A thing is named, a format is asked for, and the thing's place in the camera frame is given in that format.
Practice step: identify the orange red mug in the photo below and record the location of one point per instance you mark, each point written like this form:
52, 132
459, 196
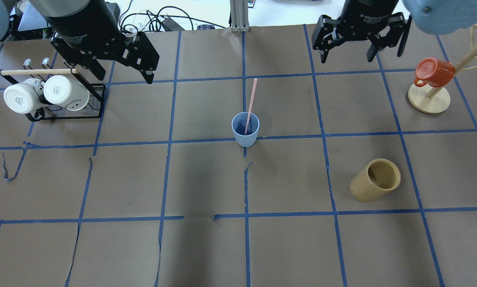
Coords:
433, 72

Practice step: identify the bamboo cylinder holder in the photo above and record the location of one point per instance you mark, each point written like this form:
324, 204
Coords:
378, 178

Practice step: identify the black wire mug rack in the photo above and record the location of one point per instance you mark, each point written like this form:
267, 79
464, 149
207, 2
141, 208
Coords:
93, 110

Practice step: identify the wooden mug tree stand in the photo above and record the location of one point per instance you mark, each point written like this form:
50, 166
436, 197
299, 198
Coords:
433, 100

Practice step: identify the aluminium frame post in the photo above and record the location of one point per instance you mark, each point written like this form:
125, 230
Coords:
239, 16

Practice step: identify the light blue plastic cup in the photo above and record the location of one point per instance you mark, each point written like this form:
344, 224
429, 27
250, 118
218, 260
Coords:
238, 124

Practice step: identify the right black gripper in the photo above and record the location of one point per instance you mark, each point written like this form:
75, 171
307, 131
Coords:
368, 14

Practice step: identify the white mug outer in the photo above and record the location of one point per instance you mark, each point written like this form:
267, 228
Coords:
24, 97

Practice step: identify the white mug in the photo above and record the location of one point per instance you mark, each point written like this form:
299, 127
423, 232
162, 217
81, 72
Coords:
66, 92
24, 97

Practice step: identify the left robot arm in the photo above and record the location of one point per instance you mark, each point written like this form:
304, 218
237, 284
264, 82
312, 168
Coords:
87, 31

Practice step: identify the pink chopstick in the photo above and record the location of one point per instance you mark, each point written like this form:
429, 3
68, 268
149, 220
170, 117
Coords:
251, 105

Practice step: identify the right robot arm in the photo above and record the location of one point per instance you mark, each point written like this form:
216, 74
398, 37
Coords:
436, 17

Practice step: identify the white mug inner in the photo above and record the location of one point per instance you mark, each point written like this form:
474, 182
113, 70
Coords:
66, 92

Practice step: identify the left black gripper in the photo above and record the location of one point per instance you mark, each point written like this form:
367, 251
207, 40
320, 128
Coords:
87, 22

